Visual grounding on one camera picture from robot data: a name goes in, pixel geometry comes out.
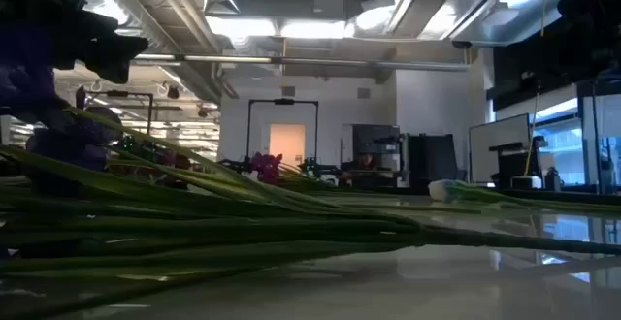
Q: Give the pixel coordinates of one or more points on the black aluminium table frame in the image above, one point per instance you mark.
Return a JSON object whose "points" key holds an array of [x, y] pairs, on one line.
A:
{"points": [[558, 197]]}

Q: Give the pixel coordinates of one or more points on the black ceiling security camera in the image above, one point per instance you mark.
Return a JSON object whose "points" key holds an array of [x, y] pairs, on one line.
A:
{"points": [[461, 45]]}

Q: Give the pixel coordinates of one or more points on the grey horizontal ceiling pipe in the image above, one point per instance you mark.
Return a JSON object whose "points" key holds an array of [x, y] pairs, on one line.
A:
{"points": [[339, 61]]}

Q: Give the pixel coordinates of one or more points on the bright ceiling light fixture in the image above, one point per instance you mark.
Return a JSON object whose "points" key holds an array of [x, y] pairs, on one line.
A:
{"points": [[271, 26]]}

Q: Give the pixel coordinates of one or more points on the thin black tripod stand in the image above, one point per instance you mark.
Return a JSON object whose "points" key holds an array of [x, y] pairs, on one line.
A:
{"points": [[598, 140]]}

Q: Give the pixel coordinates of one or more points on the background black robot arm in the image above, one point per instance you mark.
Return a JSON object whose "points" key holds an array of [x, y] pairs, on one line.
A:
{"points": [[233, 165], [315, 169]]}

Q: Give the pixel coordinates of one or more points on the dark bottle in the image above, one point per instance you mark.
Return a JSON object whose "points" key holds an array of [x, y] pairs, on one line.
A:
{"points": [[553, 180]]}

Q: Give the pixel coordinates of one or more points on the black station frame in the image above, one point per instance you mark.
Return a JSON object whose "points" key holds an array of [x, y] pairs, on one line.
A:
{"points": [[126, 93], [284, 101]]}

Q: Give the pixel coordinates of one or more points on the white round stand base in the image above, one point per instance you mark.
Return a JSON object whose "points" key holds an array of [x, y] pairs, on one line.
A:
{"points": [[526, 182]]}

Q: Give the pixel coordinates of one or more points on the white artificial tulip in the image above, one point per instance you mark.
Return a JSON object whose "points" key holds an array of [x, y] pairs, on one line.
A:
{"points": [[441, 190]]}

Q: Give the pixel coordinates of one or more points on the white board panel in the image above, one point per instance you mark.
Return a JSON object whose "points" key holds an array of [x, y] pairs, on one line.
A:
{"points": [[495, 140]]}

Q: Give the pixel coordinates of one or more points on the black equipment stand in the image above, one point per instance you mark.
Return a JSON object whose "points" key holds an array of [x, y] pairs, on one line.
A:
{"points": [[512, 160]]}

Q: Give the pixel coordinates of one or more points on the person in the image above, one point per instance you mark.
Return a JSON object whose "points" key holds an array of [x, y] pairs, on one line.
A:
{"points": [[364, 161]]}

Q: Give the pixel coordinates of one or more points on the grey wall vent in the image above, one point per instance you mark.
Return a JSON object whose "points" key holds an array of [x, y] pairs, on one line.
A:
{"points": [[364, 93], [288, 91]]}

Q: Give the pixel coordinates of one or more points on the dark violet artificial flower bunch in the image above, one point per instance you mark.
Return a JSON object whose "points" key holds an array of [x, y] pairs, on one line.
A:
{"points": [[194, 228]]}

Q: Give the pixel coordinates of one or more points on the orange lit doorway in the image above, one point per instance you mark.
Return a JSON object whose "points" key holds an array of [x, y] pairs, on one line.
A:
{"points": [[286, 143]]}

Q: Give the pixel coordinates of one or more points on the black upright panel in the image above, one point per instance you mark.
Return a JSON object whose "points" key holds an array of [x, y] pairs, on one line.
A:
{"points": [[432, 160]]}

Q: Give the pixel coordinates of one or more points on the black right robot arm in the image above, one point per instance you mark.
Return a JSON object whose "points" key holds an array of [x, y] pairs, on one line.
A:
{"points": [[597, 14]]}

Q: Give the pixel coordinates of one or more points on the silver rectangular air duct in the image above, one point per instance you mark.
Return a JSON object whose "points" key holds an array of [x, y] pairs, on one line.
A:
{"points": [[509, 14]]}

